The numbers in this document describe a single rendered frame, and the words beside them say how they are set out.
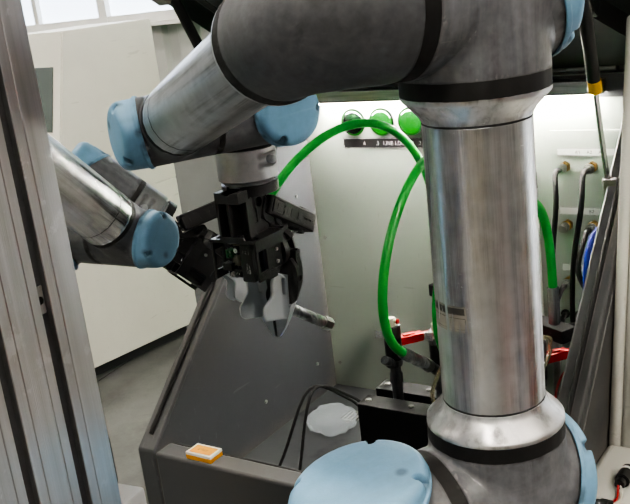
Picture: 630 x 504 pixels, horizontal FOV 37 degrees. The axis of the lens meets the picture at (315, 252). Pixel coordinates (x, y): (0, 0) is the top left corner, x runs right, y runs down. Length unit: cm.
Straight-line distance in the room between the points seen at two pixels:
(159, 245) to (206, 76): 48
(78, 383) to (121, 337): 382
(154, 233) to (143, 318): 335
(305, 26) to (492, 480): 39
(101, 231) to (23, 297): 57
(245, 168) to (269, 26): 50
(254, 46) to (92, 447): 30
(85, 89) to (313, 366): 260
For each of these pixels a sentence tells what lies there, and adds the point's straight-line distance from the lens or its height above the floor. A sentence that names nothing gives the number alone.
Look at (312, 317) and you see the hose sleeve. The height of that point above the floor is 113.
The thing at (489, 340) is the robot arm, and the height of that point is 136.
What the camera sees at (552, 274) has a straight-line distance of 145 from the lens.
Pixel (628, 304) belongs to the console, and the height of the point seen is 117.
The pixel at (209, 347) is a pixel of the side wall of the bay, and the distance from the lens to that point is 163.
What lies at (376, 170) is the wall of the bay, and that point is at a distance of 177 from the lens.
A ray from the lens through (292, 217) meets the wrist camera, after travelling 121.
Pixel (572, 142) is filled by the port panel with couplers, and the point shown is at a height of 134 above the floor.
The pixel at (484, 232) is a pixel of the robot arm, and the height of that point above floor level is 145.
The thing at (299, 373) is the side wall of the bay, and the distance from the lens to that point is 186.
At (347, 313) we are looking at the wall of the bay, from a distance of 190.
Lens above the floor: 165
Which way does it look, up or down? 16 degrees down
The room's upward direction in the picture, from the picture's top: 7 degrees counter-clockwise
